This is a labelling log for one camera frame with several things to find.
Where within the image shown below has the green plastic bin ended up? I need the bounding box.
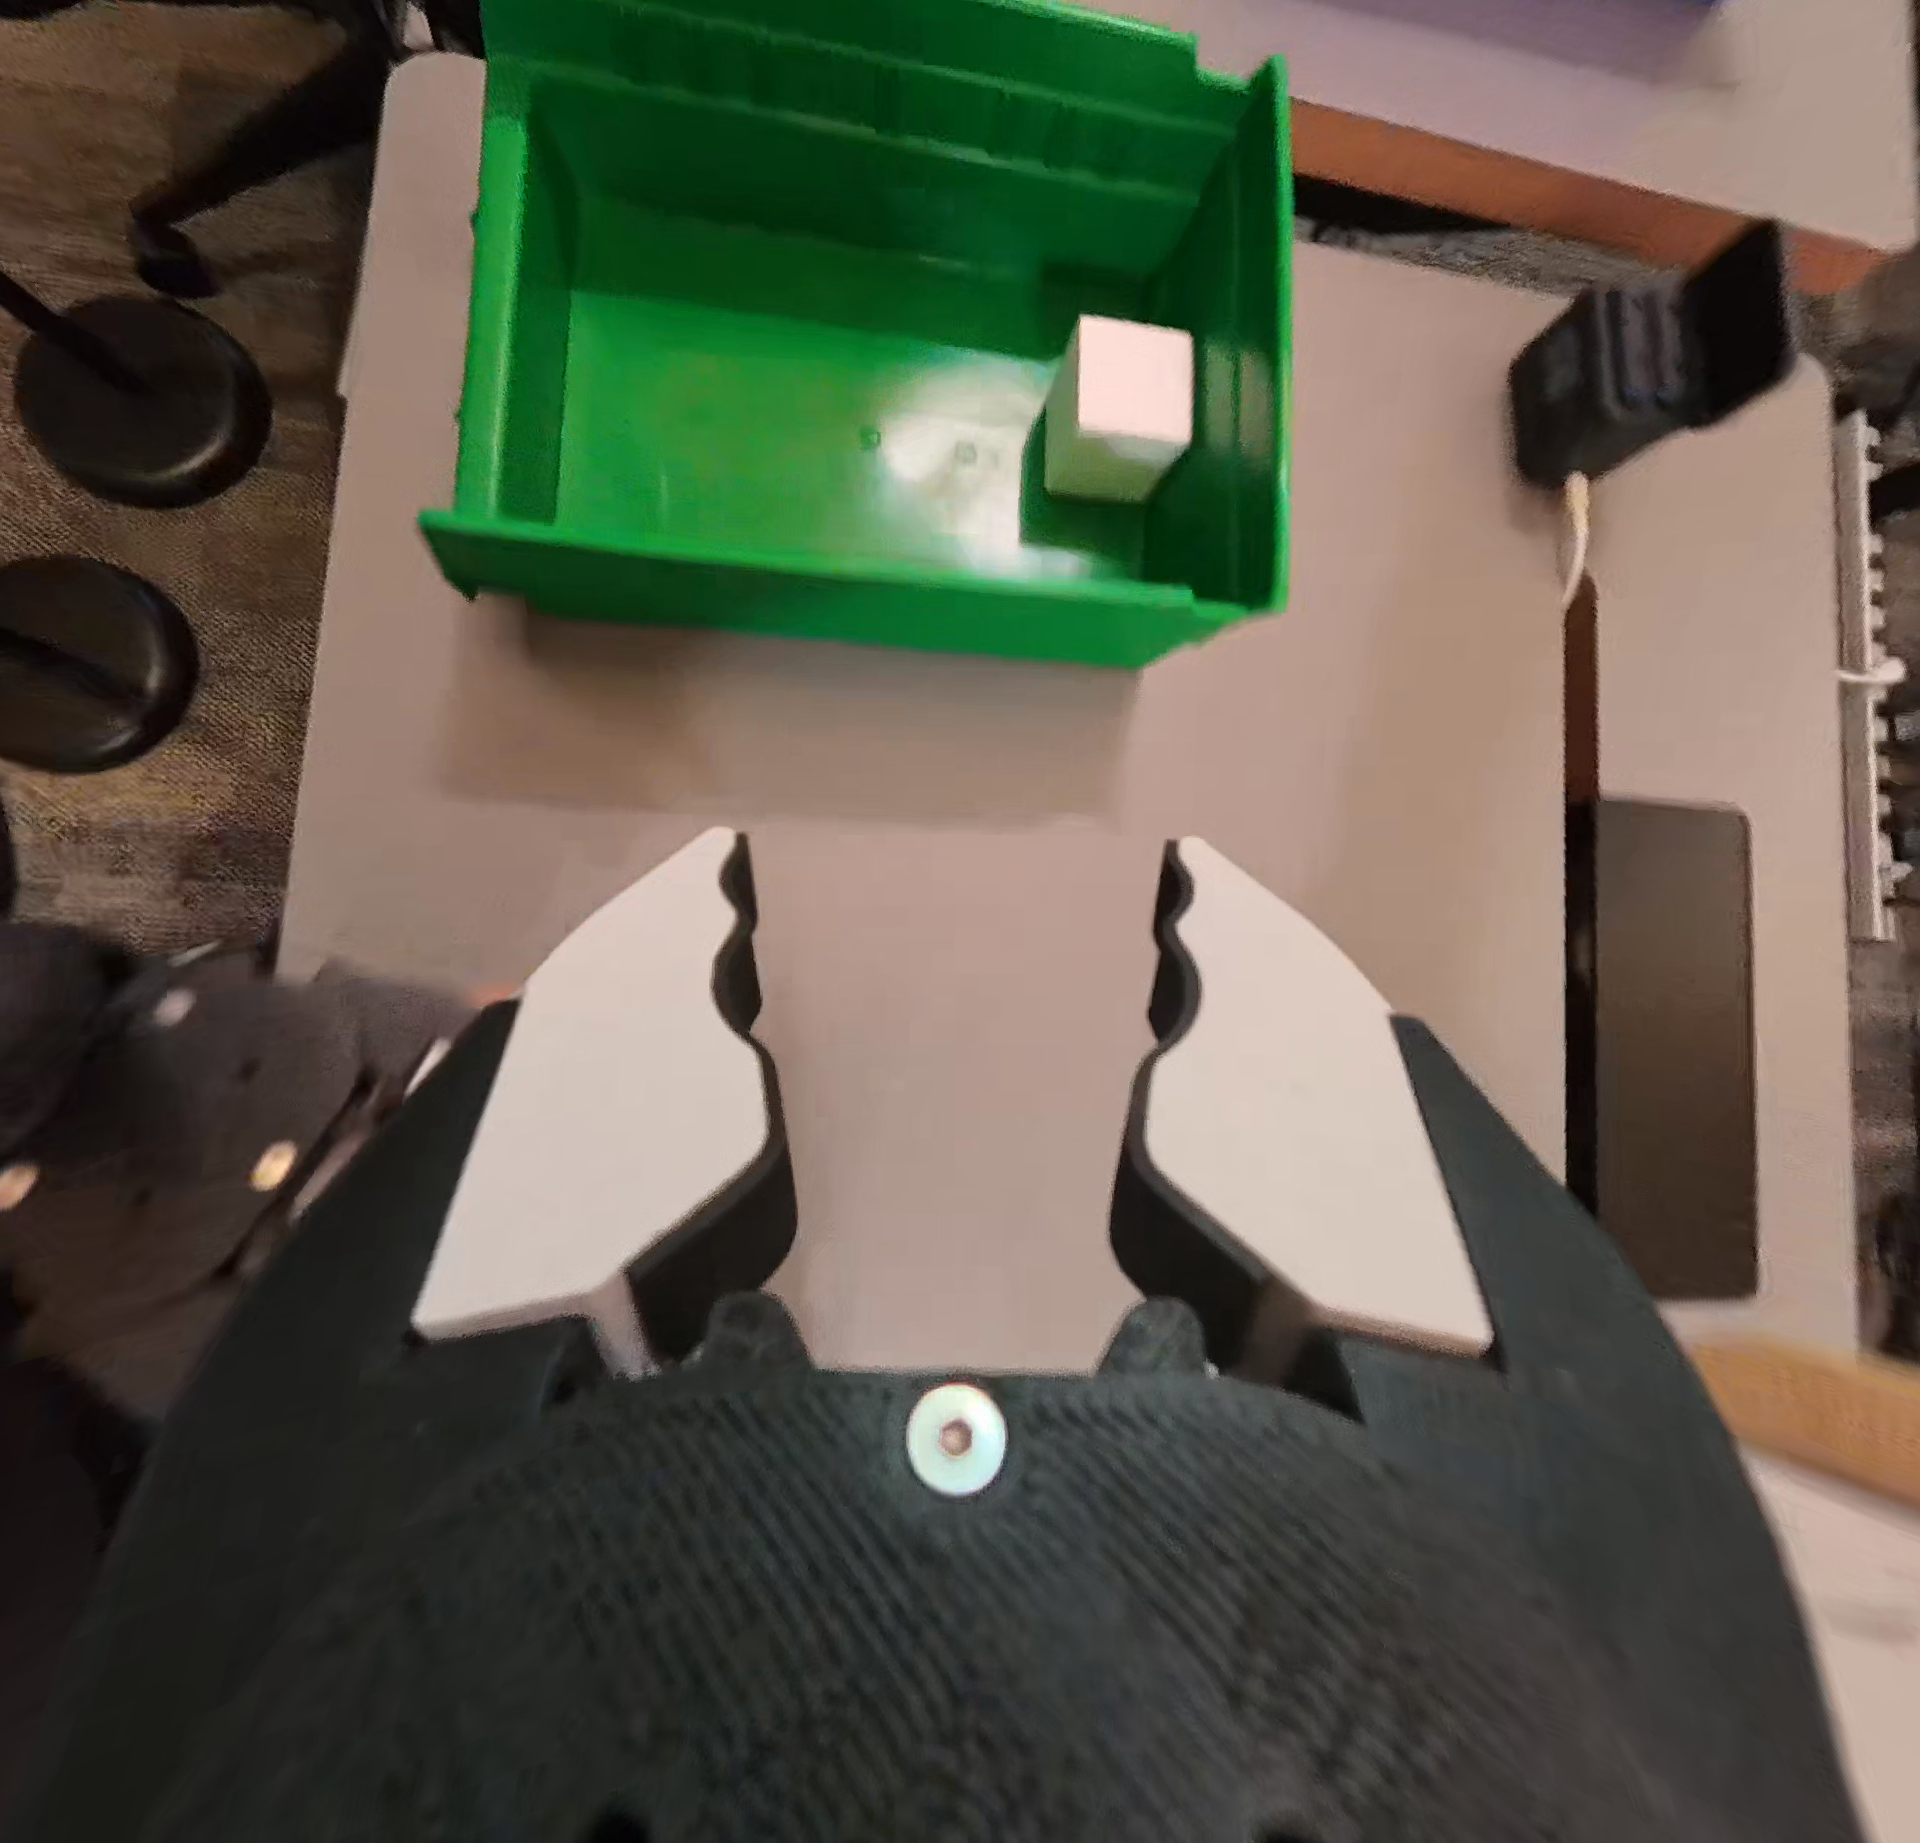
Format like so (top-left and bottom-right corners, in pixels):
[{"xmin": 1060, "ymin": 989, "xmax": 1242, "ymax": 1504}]
[{"xmin": 419, "ymin": 0, "xmax": 1294, "ymax": 670}]

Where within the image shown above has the tan wooden strip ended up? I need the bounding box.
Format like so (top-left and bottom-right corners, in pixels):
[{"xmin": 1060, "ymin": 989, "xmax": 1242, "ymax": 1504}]
[{"xmin": 1686, "ymin": 1339, "xmax": 1920, "ymax": 1506}]

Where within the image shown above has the white cable rack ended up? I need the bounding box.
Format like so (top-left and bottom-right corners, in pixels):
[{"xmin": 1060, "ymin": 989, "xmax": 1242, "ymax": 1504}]
[{"xmin": 1833, "ymin": 409, "xmax": 1920, "ymax": 945}]

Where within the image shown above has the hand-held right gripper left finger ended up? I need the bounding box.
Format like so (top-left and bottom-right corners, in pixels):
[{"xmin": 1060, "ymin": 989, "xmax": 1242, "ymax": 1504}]
[{"xmin": 406, "ymin": 825, "xmax": 800, "ymax": 1379}]

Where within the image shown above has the desk cable hatch lid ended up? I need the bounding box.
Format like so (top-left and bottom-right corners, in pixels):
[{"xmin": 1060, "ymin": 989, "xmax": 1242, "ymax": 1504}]
[{"xmin": 1589, "ymin": 799, "xmax": 1760, "ymax": 1302}]

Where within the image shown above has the white foam cube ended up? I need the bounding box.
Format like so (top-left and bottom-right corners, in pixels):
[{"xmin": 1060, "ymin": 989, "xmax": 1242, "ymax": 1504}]
[{"xmin": 1041, "ymin": 315, "xmax": 1198, "ymax": 502}]

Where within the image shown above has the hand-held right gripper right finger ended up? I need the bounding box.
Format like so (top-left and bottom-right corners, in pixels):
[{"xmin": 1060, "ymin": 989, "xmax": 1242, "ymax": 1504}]
[{"xmin": 1108, "ymin": 835, "xmax": 1497, "ymax": 1378}]

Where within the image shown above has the black plastic clamp holder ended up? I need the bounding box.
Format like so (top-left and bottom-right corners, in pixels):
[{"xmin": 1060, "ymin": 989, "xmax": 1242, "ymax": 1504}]
[{"xmin": 1507, "ymin": 221, "xmax": 1800, "ymax": 486}]

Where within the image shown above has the black round stand base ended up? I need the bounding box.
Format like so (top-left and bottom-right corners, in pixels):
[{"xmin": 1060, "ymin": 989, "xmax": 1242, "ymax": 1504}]
[
  {"xmin": 0, "ymin": 555, "xmax": 201, "ymax": 775},
  {"xmin": 0, "ymin": 273, "xmax": 274, "ymax": 510}
]

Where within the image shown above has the black office chair base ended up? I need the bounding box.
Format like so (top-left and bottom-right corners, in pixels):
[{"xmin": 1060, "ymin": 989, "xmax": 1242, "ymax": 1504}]
[{"xmin": 0, "ymin": 0, "xmax": 481, "ymax": 300}]

